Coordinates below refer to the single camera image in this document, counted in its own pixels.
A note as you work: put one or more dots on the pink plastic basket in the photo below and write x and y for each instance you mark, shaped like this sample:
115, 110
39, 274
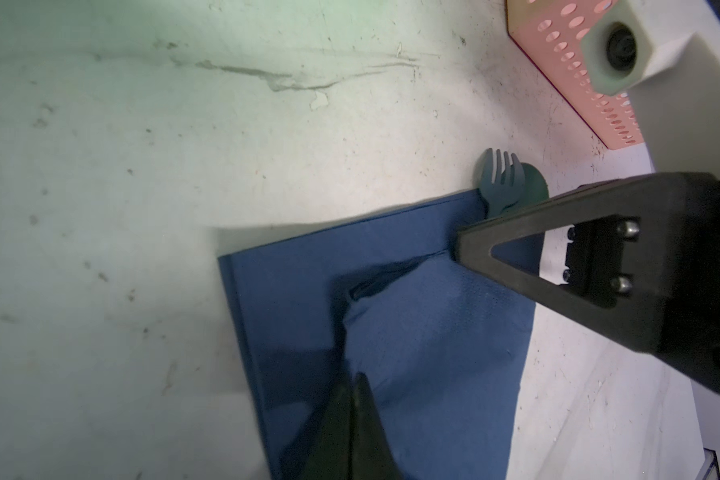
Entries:
549, 32

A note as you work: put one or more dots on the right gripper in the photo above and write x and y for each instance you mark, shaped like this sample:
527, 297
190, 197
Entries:
642, 267

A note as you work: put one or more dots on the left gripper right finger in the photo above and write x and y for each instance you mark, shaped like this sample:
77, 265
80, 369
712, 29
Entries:
372, 458

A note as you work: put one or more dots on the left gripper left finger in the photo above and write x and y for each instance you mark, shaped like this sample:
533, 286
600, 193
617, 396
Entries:
330, 452

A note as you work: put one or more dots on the dark blue paper napkin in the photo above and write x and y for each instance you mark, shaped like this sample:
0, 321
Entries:
443, 347

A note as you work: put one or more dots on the blue plastic fork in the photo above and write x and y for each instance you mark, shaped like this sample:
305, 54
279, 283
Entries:
502, 182

